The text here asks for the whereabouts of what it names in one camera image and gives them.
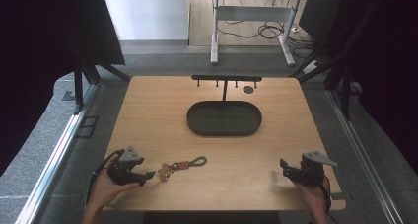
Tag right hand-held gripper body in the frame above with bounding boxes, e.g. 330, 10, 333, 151
283, 150, 338, 188

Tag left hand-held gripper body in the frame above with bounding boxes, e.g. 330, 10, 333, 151
105, 145, 146, 187

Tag keychain with green cord loop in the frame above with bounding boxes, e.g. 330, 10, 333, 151
157, 155, 208, 183

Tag black key rack with tray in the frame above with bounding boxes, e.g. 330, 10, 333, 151
185, 74, 263, 137

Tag person's right hand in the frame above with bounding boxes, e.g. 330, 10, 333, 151
291, 179, 330, 216

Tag person's left hand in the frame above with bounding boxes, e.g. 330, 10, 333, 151
86, 154, 141, 213

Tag black metal stand legs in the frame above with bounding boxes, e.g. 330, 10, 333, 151
72, 60, 132, 115
289, 52, 354, 121

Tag white power strip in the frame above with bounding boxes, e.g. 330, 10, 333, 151
301, 60, 321, 75

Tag black curtain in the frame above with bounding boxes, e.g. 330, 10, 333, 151
0, 0, 126, 177
297, 0, 418, 176

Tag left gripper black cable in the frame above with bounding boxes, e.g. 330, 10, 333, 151
84, 148, 126, 207

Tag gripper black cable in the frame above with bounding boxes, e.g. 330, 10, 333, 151
84, 148, 126, 207
320, 173, 333, 216

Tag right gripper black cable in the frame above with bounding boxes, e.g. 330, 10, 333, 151
320, 173, 333, 216

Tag aluminium rail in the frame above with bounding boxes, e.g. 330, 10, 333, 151
14, 84, 102, 224
324, 89, 406, 224

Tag black floor cables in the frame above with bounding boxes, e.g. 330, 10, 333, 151
216, 0, 318, 59

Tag white desk frame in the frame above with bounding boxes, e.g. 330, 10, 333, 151
209, 0, 303, 67

